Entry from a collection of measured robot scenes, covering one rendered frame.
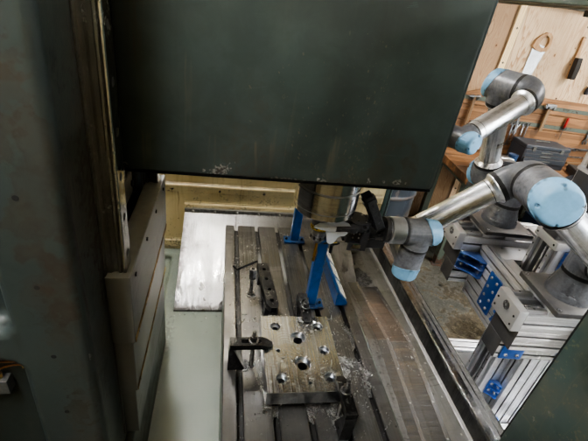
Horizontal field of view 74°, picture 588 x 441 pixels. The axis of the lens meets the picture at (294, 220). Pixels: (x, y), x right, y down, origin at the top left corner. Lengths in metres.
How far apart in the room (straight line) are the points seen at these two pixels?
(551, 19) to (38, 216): 3.98
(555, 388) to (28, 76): 1.32
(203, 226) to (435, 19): 1.58
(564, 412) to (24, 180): 1.29
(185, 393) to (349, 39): 1.30
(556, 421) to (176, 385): 1.20
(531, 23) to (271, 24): 3.48
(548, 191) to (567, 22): 3.19
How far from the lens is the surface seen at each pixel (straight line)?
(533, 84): 1.72
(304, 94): 0.76
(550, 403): 1.36
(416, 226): 1.10
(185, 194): 2.12
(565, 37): 4.27
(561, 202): 1.17
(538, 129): 4.29
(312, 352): 1.27
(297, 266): 1.73
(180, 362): 1.70
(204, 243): 2.04
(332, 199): 0.91
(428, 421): 1.62
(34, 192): 0.63
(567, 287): 1.61
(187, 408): 1.58
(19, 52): 0.57
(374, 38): 0.78
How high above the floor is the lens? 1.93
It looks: 30 degrees down
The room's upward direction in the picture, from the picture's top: 9 degrees clockwise
